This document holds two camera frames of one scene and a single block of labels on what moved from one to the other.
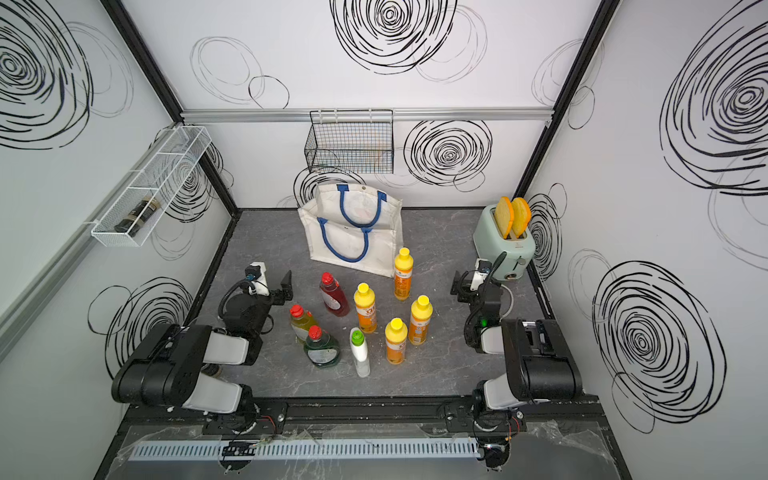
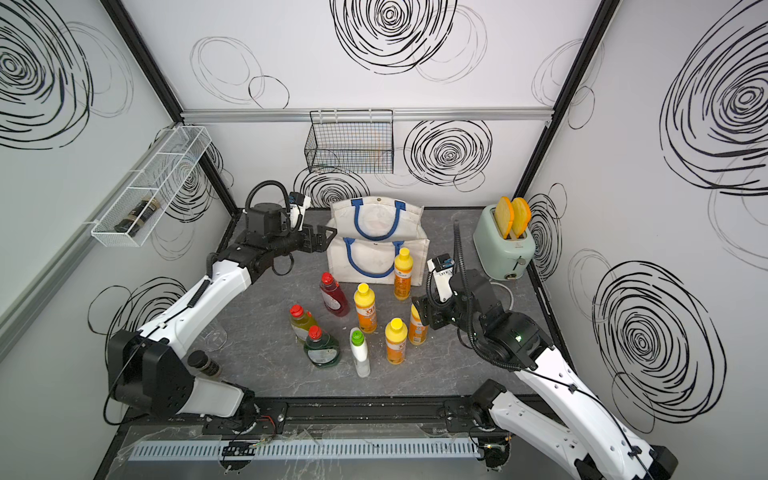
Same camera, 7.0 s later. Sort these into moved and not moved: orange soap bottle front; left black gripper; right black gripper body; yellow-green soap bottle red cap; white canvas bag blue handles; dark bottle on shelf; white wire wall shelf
Moved: white canvas bag blue handles; right black gripper body; left black gripper
Not moved: white wire wall shelf; yellow-green soap bottle red cap; orange soap bottle front; dark bottle on shelf
